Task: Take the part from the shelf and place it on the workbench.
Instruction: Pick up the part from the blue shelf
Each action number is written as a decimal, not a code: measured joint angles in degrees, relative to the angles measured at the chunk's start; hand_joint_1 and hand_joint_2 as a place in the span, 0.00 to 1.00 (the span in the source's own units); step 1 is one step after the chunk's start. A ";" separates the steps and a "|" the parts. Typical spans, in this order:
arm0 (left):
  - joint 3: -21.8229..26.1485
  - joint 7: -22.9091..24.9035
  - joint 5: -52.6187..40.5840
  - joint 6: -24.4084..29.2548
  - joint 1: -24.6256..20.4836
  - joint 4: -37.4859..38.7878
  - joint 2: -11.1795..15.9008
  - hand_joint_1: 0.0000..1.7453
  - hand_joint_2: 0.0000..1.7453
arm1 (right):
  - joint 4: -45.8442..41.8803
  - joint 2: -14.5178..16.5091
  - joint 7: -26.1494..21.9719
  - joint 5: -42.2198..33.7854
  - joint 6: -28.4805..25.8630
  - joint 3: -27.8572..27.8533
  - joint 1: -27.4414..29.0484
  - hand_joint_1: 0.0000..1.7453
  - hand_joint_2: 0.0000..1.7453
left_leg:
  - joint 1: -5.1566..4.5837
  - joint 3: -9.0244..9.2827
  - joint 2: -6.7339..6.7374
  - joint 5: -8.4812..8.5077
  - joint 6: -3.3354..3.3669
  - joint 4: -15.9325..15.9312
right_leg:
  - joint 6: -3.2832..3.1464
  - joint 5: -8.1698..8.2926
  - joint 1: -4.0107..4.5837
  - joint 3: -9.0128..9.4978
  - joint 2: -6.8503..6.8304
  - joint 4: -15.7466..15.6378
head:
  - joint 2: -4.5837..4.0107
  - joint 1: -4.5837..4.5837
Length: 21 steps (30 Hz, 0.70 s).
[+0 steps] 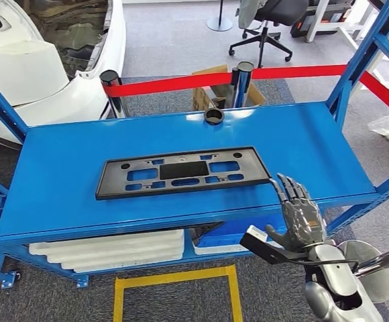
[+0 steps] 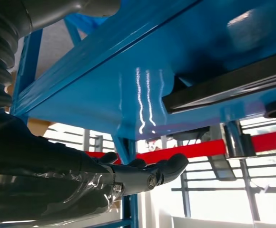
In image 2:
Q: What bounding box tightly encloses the plain cardboard box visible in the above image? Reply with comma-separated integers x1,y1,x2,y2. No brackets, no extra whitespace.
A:
27,118,55,137

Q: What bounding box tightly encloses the red barrier belt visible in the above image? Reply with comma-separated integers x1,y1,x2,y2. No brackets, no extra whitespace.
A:
252,128,276,153
85,139,227,165

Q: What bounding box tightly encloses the blue metal shelf rack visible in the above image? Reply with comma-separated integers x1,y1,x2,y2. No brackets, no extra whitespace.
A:
9,0,276,228

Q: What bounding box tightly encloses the chrome stanchion post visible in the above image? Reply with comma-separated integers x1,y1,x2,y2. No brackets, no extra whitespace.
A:
224,121,256,159

